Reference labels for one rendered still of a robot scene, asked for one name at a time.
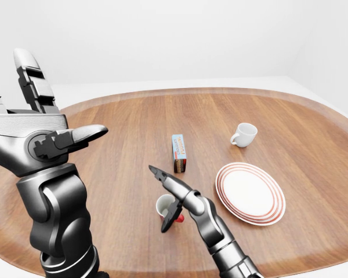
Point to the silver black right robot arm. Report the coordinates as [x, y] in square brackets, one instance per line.
[223, 240]

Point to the white plate with red rings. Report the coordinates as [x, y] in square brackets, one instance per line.
[250, 193]

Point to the red mug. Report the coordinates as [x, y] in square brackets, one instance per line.
[166, 209]

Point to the blue printed pudding box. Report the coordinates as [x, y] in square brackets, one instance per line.
[179, 153]

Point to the white mug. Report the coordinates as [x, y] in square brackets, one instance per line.
[244, 135]

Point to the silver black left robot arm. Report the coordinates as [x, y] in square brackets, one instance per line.
[61, 220]

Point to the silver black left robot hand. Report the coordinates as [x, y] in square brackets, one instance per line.
[23, 142]

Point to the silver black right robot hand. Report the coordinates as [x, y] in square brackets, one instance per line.
[177, 194]

